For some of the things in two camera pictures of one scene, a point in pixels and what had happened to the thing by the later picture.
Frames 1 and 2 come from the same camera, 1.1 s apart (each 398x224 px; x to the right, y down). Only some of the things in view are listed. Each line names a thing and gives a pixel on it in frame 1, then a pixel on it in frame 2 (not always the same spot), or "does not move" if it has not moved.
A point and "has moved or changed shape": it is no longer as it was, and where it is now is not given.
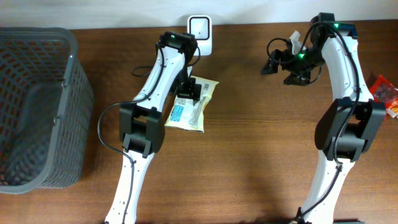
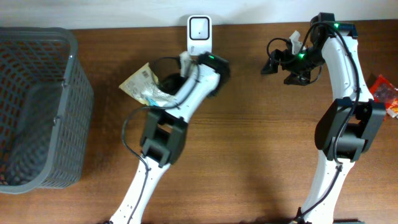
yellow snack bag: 187,114 has moved or changed shape
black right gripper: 286,55 does not move
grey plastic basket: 46,104 does not move
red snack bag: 384,92 does not move
